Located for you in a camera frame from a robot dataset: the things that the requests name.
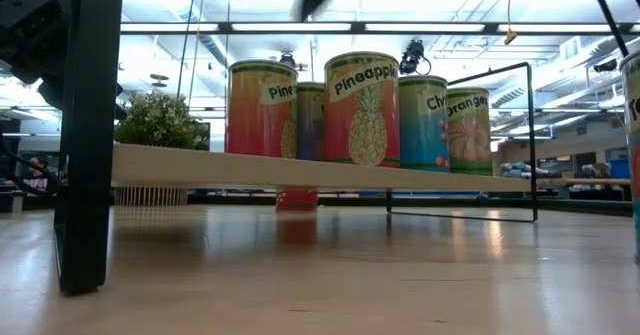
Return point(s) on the red pineapple can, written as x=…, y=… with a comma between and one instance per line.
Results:
x=255, y=120
x=360, y=125

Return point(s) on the blue cherries can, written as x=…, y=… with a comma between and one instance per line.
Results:
x=420, y=135

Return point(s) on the green oranges can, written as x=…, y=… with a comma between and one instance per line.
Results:
x=467, y=135

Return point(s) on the black metal shelf leg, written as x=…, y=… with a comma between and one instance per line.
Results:
x=90, y=125

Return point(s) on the light wooden shelf board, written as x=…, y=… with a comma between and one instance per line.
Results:
x=300, y=172

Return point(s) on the round black ceiling fixture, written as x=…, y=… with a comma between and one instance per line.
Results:
x=287, y=59

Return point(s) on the person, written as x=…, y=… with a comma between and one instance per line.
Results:
x=35, y=175

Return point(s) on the potted green plant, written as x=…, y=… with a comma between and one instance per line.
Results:
x=160, y=120

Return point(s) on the yellow hanging tag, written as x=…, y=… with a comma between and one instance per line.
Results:
x=510, y=36

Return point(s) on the red labelled can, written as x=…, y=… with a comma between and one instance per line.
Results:
x=296, y=200

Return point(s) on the black overhead frame bar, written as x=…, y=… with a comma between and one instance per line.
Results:
x=355, y=27

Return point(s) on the black overhead camera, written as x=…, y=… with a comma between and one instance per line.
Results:
x=412, y=55

